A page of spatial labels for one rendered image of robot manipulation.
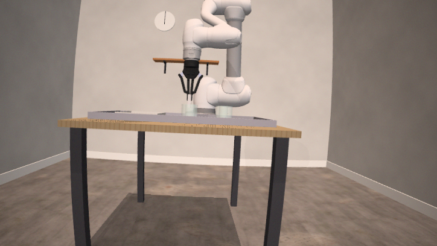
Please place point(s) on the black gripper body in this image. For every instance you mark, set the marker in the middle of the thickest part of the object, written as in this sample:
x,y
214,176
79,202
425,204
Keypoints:
x,y
191,66

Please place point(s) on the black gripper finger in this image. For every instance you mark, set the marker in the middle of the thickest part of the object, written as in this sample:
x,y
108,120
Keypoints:
x,y
192,84
188,85

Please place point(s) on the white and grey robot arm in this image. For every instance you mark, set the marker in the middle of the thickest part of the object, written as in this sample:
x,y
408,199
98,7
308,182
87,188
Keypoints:
x,y
233,91

